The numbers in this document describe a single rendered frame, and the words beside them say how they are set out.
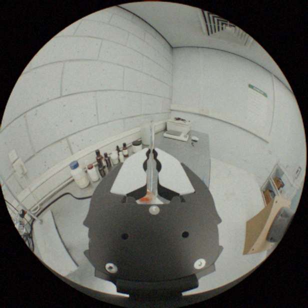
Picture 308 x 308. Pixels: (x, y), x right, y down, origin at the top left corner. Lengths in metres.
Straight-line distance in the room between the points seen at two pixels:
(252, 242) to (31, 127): 1.02
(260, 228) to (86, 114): 0.96
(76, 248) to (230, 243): 0.53
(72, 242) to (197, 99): 1.76
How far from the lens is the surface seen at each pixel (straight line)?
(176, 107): 1.50
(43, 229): 0.57
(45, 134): 0.57
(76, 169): 0.45
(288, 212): 0.50
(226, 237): 0.42
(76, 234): 0.41
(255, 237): 0.46
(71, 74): 0.62
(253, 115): 1.71
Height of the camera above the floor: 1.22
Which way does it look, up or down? 31 degrees down
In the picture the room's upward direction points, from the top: 2 degrees clockwise
